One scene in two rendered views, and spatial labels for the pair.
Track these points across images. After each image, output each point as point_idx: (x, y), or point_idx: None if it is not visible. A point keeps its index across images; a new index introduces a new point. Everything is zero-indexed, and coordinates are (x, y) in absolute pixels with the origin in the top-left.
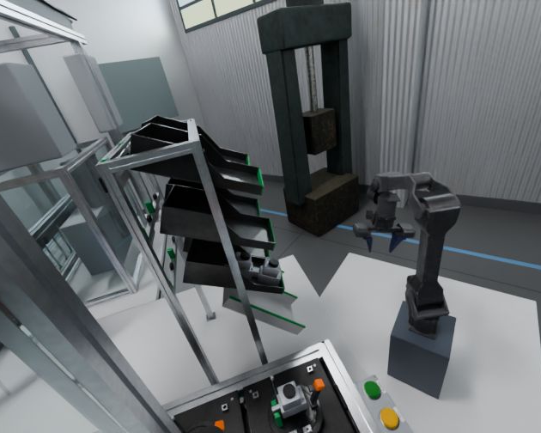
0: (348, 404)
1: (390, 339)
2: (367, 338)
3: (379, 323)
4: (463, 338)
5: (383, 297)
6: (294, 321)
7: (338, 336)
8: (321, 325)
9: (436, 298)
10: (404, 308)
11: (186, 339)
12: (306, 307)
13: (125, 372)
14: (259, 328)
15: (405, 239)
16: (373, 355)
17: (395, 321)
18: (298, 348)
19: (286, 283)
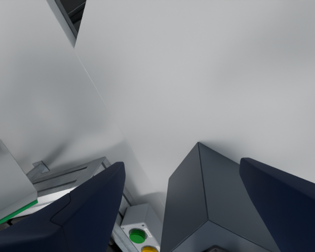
0: (114, 239)
1: (160, 247)
2: (154, 135)
3: (177, 113)
4: (293, 145)
5: (202, 53)
6: (10, 215)
7: (114, 131)
8: (88, 112)
9: None
10: (200, 235)
11: None
12: (57, 76)
13: None
14: (2, 113)
15: None
16: (157, 157)
17: (173, 248)
18: (65, 144)
19: None
